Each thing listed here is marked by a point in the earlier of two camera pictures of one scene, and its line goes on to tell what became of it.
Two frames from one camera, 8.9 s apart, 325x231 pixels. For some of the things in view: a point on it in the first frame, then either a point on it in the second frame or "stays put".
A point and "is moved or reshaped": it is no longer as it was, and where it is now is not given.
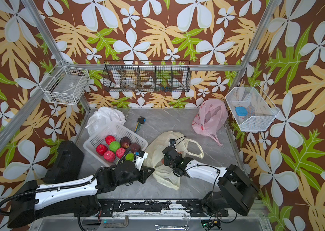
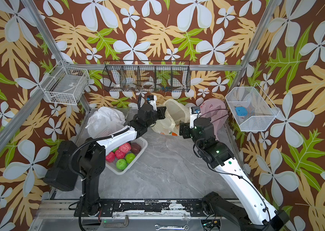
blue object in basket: [241, 111] stays put
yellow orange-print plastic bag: [164, 174] to [176, 113]
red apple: [101, 149] is moved or reshaped
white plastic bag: [102, 117] stays put
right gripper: [165, 160] to [185, 128]
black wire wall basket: [146, 76] stays put
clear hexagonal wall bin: [252, 109] stays put
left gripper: [144, 173] to [159, 112]
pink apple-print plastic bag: [211, 118] stays put
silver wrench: [185, 227] stays put
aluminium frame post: [255, 44] stays put
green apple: [130, 157] is moved or reshaped
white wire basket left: [65, 84] stays put
